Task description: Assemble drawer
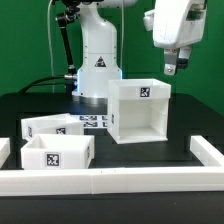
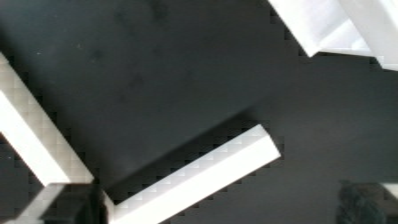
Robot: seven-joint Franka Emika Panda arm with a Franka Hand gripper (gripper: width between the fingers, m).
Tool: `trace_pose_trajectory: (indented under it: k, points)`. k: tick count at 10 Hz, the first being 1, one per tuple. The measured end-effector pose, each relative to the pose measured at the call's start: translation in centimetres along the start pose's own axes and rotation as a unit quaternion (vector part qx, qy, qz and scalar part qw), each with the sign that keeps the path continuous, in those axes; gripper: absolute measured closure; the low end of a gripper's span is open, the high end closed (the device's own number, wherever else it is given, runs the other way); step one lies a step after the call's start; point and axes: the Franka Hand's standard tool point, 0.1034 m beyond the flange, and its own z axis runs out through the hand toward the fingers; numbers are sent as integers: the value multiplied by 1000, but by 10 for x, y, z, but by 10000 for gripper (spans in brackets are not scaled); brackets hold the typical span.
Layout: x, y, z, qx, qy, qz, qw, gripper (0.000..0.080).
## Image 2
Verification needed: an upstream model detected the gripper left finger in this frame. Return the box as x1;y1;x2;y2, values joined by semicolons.
16;182;109;224

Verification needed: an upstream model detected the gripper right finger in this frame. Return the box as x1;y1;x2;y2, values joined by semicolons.
336;182;398;224

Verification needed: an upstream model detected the white drawer cabinet frame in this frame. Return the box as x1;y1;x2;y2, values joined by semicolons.
269;0;398;71

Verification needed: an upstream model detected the white left barrier rail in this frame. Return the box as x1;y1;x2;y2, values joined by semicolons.
0;53;94;185

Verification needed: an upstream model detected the white barrier rail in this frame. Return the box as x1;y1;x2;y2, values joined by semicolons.
0;53;94;185
110;125;281;224

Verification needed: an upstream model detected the white front barrier rail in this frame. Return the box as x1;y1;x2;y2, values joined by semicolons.
110;125;281;224

